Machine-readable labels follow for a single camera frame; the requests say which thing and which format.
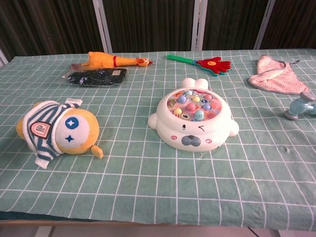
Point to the pink towel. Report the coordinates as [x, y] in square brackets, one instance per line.
[274, 79]

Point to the black gloves in plastic bag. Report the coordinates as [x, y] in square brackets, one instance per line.
[96, 76]

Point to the red hand clapper toy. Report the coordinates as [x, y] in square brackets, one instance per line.
[217, 65]

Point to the yellow rubber chicken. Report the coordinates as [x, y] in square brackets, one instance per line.
[98, 60]

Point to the green checked tablecloth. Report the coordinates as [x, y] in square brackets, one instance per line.
[148, 185]

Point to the white seal whack-a-mole toy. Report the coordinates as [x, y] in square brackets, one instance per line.
[197, 133]

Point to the yellow plush in striped sweater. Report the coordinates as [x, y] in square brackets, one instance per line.
[74, 130]

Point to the blue toy hammer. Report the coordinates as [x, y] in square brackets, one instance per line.
[297, 107]

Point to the white partition post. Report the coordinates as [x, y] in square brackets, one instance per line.
[265, 24]
[2, 58]
[199, 24]
[102, 24]

